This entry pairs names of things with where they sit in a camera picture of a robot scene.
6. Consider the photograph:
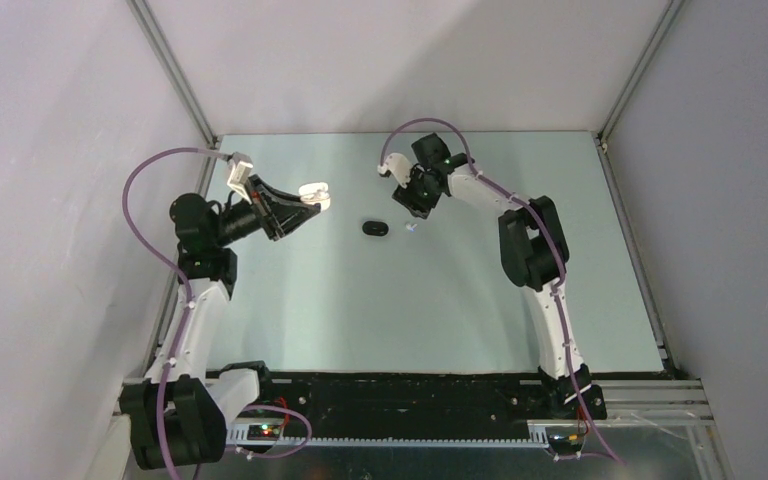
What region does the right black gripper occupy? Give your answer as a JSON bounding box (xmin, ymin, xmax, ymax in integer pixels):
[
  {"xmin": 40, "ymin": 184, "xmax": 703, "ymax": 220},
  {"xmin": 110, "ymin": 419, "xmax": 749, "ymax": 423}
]
[{"xmin": 393, "ymin": 162, "xmax": 443, "ymax": 219}]

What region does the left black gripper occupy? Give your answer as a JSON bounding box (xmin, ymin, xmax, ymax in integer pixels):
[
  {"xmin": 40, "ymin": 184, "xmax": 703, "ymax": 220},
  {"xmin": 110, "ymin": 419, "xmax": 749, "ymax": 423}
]
[{"xmin": 211, "ymin": 175, "xmax": 318, "ymax": 248}]

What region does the white earbud charging case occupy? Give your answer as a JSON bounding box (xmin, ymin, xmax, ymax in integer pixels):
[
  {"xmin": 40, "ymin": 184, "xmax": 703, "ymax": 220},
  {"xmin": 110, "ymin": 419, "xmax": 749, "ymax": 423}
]
[{"xmin": 298, "ymin": 182, "xmax": 331, "ymax": 212}]

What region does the black earbud charging case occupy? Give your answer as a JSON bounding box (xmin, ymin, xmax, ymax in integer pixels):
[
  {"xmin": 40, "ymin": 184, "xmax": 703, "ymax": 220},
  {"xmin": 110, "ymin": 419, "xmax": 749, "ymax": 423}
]
[{"xmin": 361, "ymin": 220, "xmax": 389, "ymax": 237}]

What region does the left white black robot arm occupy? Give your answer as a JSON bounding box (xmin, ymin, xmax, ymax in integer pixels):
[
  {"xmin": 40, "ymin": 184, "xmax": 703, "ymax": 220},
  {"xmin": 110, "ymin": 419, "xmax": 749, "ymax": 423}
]
[{"xmin": 119, "ymin": 175, "xmax": 330, "ymax": 470}]

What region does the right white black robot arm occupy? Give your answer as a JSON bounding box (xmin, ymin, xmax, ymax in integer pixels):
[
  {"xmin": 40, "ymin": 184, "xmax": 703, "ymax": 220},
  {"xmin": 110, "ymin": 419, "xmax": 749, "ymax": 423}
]
[{"xmin": 377, "ymin": 134, "xmax": 592, "ymax": 418}]

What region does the left controller circuit board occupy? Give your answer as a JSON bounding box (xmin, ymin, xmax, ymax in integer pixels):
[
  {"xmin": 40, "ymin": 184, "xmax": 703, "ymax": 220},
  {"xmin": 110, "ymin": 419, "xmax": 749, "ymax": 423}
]
[{"xmin": 242, "ymin": 424, "xmax": 283, "ymax": 442}]

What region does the controller circuit board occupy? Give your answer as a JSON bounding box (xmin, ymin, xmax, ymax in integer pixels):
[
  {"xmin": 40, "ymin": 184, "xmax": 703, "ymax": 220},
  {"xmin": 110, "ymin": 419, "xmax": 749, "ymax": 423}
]
[
  {"xmin": 547, "ymin": 433, "xmax": 588, "ymax": 460},
  {"xmin": 242, "ymin": 424, "xmax": 283, "ymax": 442}
]

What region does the right controller circuit board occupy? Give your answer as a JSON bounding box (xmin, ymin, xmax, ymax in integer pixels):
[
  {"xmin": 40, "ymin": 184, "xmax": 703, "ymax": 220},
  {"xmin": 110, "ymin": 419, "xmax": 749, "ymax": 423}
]
[{"xmin": 547, "ymin": 433, "xmax": 588, "ymax": 460}]

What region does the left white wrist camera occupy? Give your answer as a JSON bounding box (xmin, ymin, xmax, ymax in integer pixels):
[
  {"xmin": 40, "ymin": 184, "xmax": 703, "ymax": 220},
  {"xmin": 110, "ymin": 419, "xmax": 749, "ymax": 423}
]
[{"xmin": 226, "ymin": 152, "xmax": 253, "ymax": 202}]

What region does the grey slotted cable duct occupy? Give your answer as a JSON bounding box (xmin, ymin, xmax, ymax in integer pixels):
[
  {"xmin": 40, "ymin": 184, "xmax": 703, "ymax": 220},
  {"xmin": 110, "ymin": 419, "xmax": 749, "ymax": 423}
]
[{"xmin": 226, "ymin": 423, "xmax": 549, "ymax": 449}]

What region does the aluminium frame rail front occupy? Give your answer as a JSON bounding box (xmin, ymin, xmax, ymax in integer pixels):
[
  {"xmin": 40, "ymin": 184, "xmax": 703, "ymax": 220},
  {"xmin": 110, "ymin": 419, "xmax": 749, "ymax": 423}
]
[{"xmin": 116, "ymin": 376, "xmax": 717, "ymax": 425}]

